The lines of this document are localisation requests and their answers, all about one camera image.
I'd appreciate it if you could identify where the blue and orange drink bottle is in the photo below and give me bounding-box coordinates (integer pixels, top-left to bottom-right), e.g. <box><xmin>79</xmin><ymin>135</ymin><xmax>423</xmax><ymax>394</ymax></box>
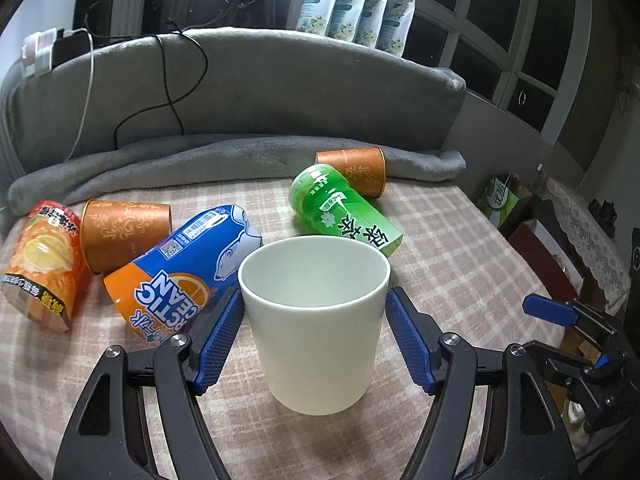
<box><xmin>103</xmin><ymin>204</ymin><xmax>263</xmax><ymax>351</ymax></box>

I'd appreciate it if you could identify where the white charger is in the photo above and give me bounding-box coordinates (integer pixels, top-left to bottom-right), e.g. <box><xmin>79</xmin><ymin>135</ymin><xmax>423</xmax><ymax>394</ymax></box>
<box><xmin>21</xmin><ymin>31</ymin><xmax>57</xmax><ymax>78</ymax></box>

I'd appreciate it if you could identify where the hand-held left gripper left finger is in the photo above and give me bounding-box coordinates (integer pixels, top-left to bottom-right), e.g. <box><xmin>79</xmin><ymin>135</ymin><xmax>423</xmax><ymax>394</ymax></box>
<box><xmin>52</xmin><ymin>286</ymin><xmax>246</xmax><ymax>480</ymax></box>

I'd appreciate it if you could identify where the white cable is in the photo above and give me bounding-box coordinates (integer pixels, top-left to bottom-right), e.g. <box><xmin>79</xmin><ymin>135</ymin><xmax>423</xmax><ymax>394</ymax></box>
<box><xmin>64</xmin><ymin>30</ymin><xmax>97</xmax><ymax>162</ymax></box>

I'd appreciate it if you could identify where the white cup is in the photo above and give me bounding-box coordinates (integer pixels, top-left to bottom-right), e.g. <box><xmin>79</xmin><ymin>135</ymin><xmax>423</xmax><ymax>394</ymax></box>
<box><xmin>238</xmin><ymin>236</ymin><xmax>391</xmax><ymax>416</ymax></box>

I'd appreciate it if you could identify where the black device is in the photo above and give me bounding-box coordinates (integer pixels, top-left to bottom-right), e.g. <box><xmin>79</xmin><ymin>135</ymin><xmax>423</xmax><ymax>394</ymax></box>
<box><xmin>50</xmin><ymin>29</ymin><xmax>94</xmax><ymax>69</ymax></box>

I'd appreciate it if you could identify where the white lace tablecloth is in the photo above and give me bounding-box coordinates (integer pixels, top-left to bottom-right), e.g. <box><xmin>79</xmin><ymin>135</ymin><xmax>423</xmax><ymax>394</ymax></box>
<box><xmin>542</xmin><ymin>176</ymin><xmax>640</xmax><ymax>311</ymax></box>

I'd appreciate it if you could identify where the green tissue box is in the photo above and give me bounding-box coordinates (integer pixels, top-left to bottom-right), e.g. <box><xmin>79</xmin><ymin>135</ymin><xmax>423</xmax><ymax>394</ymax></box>
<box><xmin>475</xmin><ymin>173</ymin><xmax>524</xmax><ymax>227</ymax></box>

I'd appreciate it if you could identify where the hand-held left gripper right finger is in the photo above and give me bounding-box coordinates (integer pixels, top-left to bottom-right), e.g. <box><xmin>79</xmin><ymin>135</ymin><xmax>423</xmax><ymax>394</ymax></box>
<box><xmin>385</xmin><ymin>286</ymin><xmax>577</xmax><ymax>480</ymax></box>

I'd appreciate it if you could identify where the dark figurine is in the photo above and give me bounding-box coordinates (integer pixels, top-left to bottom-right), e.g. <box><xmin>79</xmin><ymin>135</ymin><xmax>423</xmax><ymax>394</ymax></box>
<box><xmin>587</xmin><ymin>198</ymin><xmax>622</xmax><ymax>237</ymax></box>

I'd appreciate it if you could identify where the black cable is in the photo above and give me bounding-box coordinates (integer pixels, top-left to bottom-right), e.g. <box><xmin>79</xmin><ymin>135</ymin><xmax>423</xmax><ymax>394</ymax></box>
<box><xmin>113</xmin><ymin>19</ymin><xmax>209</xmax><ymax>149</ymax></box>

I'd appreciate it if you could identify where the white window frame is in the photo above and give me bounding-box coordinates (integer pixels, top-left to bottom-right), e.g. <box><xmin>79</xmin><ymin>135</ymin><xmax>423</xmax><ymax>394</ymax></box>
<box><xmin>400</xmin><ymin>0</ymin><xmax>593</xmax><ymax>136</ymax></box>

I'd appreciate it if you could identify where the green tea bottle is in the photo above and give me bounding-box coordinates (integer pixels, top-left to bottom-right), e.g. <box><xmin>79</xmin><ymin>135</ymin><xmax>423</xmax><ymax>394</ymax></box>
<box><xmin>289</xmin><ymin>164</ymin><xmax>404</xmax><ymax>259</ymax></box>

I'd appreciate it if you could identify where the red box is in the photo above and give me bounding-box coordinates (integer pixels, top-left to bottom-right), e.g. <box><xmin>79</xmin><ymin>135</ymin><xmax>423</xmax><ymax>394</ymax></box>
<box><xmin>507</xmin><ymin>220</ymin><xmax>584</xmax><ymax>302</ymax></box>

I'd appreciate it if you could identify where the grey fleece blanket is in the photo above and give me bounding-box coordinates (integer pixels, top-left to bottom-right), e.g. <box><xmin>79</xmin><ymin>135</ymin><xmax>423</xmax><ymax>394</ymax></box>
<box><xmin>7</xmin><ymin>134</ymin><xmax>467</xmax><ymax>219</ymax></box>

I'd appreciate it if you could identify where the brown patterned paper cup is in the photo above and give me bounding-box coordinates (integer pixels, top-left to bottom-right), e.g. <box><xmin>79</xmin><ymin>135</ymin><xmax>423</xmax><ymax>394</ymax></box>
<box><xmin>315</xmin><ymin>146</ymin><xmax>387</xmax><ymax>198</ymax></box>
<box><xmin>80</xmin><ymin>199</ymin><xmax>173</xmax><ymax>275</ymax></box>

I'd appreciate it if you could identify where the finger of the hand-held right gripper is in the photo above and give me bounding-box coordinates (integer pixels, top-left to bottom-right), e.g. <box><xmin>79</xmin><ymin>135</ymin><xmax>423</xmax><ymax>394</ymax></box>
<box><xmin>523</xmin><ymin>295</ymin><xmax>640</xmax><ymax>361</ymax></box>
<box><xmin>522</xmin><ymin>340</ymin><xmax>612</xmax><ymax>391</ymax></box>

